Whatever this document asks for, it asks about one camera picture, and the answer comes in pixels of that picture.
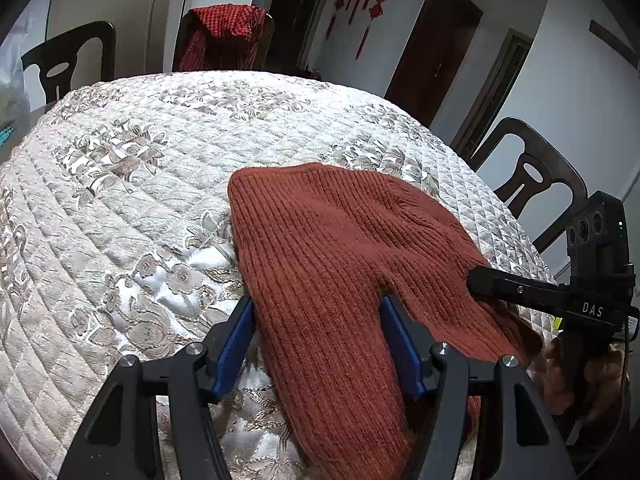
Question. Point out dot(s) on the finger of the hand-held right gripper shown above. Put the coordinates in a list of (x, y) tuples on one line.
[(515, 290)]

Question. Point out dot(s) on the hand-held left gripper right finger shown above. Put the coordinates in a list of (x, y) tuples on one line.
[(400, 355)]

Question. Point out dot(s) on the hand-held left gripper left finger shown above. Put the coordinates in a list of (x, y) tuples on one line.
[(232, 355)]

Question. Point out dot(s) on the rust red knit sweater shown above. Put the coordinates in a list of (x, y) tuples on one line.
[(325, 260)]

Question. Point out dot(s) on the person's right hand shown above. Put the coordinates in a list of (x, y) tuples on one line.
[(607, 380)]

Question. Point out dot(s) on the dark wooden chair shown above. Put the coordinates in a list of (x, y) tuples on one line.
[(565, 180), (95, 50), (267, 40)]

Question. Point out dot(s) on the dark framed window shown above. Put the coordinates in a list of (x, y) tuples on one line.
[(495, 90)]

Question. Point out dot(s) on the white quilted floral blanket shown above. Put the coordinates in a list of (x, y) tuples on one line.
[(125, 185)]

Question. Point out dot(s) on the brown wooden door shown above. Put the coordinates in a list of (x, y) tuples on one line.
[(430, 50)]

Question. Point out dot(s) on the teal woven mat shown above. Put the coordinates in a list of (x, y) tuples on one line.
[(5, 135)]

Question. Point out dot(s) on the red checked garment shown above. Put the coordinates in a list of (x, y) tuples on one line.
[(220, 35)]

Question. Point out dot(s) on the dark open doorway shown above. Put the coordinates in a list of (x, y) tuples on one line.
[(295, 15)]

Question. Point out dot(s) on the white plastic bag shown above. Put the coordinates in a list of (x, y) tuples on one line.
[(10, 85)]

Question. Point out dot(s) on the dark wall bar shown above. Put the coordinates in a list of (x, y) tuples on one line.
[(615, 45)]

